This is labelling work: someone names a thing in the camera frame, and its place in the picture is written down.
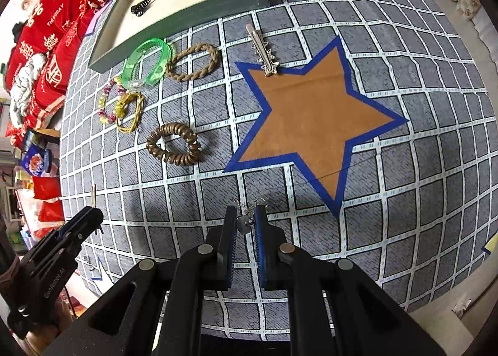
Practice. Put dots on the floral patterned mat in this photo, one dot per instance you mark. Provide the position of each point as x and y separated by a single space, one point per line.
469 4

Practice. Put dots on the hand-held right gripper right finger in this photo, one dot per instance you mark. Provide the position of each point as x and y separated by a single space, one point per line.
260 249

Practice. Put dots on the silver dangling earring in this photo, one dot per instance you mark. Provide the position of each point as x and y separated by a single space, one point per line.
244 223

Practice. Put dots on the black claw hair clip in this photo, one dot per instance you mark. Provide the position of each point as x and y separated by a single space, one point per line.
141 9

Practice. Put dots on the green translucent bangle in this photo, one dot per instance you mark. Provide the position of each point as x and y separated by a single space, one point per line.
163 64

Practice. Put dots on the silver metal hair clip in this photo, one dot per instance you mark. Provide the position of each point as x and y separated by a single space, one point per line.
260 48

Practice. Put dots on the grey checked tablecloth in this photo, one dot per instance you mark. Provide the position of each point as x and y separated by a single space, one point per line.
408 204

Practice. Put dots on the round blue tin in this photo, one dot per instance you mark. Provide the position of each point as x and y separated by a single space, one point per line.
37 161

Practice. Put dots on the red packet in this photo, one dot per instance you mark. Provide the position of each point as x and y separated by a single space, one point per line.
50 214
46 188

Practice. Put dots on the orange star mark blue border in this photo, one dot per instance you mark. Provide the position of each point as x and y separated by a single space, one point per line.
311 118

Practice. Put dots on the red printed blanket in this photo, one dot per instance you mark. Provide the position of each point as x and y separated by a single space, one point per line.
58 29

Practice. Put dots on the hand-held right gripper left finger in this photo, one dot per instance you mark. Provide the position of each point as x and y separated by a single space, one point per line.
229 241

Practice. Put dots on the thin gold hair pin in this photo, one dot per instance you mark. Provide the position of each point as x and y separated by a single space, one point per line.
93 195

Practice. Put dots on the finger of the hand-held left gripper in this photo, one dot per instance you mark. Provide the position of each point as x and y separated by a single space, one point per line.
87 220

